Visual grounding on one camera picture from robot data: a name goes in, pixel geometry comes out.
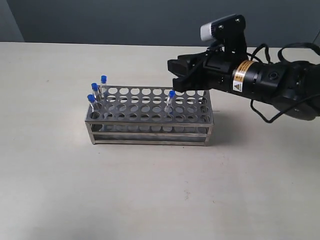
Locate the stainless steel tube rack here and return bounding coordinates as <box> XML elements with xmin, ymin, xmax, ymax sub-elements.
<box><xmin>85</xmin><ymin>85</ymin><xmax>214</xmax><ymax>146</ymax></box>

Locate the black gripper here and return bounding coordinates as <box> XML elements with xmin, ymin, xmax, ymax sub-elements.
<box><xmin>167</xmin><ymin>51</ymin><xmax>247</xmax><ymax>92</ymax></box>

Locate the blue capped tube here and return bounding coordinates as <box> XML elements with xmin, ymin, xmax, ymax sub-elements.
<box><xmin>164</xmin><ymin>90</ymin><xmax>176</xmax><ymax>114</ymax></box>
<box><xmin>91</xmin><ymin>82</ymin><xmax>101</xmax><ymax>102</ymax></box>
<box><xmin>87</xmin><ymin>94</ymin><xmax>99</xmax><ymax>112</ymax></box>

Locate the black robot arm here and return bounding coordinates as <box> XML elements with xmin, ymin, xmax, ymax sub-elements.
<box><xmin>167</xmin><ymin>50</ymin><xmax>320</xmax><ymax>123</ymax></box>

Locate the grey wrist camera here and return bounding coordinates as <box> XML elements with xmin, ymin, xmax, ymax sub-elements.
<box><xmin>200</xmin><ymin>14</ymin><xmax>236</xmax><ymax>42</ymax></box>

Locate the blue capped tube column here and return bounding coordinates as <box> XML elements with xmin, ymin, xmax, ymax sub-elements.
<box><xmin>100</xmin><ymin>75</ymin><xmax>108</xmax><ymax>100</ymax></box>

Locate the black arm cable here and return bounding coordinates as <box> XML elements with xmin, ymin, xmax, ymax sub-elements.
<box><xmin>246</xmin><ymin>42</ymin><xmax>320</xmax><ymax>124</ymax></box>

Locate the blue capped tube front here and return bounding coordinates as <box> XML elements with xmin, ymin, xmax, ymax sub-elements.
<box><xmin>91</xmin><ymin>82</ymin><xmax>101</xmax><ymax>102</ymax></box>

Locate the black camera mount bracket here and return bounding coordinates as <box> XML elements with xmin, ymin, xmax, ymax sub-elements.
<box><xmin>211</xmin><ymin>14</ymin><xmax>247</xmax><ymax>57</ymax></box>

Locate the blue capped tube back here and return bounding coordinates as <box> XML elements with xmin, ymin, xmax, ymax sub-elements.
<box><xmin>164</xmin><ymin>90</ymin><xmax>176</xmax><ymax>114</ymax></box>

